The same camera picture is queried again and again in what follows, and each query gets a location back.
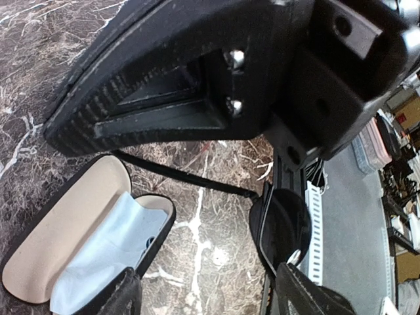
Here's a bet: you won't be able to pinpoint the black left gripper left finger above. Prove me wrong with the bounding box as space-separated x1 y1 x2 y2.
96 267 142 315

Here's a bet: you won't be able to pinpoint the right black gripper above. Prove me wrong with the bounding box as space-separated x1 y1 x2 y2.
265 1 419 171

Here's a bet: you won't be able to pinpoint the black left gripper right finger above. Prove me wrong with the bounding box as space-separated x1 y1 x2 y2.
275 262 355 314

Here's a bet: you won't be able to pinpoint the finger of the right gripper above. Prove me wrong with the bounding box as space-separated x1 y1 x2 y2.
43 1 314 157

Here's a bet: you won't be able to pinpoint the light blue cloth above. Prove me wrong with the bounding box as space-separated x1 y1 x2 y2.
50 192 176 314

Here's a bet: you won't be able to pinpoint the black aviator sunglasses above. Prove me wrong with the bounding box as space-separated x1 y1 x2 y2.
112 150 312 279

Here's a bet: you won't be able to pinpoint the black checkered glasses case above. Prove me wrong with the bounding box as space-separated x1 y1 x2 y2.
0 154 177 305

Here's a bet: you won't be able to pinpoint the white slotted cable duct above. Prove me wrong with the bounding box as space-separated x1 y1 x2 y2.
303 181 324 285

